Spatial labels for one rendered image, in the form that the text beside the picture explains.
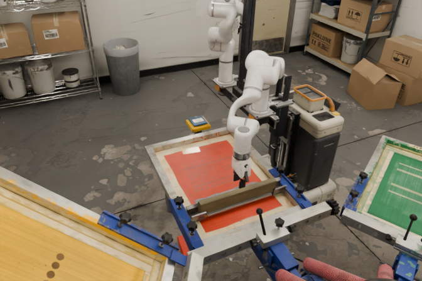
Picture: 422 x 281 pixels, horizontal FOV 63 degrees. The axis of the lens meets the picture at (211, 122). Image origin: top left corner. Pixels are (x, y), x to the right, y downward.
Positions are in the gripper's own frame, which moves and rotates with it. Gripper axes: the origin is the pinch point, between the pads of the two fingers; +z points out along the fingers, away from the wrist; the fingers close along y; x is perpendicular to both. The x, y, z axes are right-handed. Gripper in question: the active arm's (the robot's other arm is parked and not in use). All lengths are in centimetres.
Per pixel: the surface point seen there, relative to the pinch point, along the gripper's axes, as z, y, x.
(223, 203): 9.5, -1.9, 8.9
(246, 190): 6.0, -1.7, -3.2
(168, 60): 95, 368, -84
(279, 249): 7.4, -34.5, 0.3
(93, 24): 29, 368, 15
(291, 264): 7.3, -42.0, -0.1
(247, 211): 16.1, -5.1, -2.5
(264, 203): 16.2, -4.1, -12.6
